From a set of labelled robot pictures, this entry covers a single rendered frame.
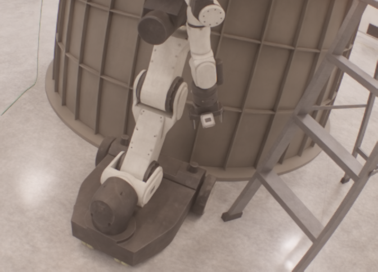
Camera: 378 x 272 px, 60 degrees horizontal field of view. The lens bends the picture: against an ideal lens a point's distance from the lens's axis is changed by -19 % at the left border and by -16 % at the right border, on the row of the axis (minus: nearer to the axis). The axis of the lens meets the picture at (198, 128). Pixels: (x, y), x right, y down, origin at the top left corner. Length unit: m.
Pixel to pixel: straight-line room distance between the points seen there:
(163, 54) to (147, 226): 0.67
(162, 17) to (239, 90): 0.82
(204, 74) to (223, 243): 0.85
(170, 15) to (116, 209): 0.69
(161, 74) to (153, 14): 0.31
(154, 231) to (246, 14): 1.02
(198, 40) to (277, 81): 0.86
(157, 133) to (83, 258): 0.63
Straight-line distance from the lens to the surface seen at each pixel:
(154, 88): 1.44
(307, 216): 1.61
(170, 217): 1.59
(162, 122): 1.51
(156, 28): 1.21
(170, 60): 1.42
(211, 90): 1.31
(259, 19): 1.78
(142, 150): 1.53
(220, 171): 2.13
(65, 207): 1.81
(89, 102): 2.21
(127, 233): 1.47
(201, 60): 1.21
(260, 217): 1.96
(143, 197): 1.47
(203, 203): 1.75
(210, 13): 1.10
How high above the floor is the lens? 1.31
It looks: 32 degrees down
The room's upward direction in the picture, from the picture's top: 14 degrees clockwise
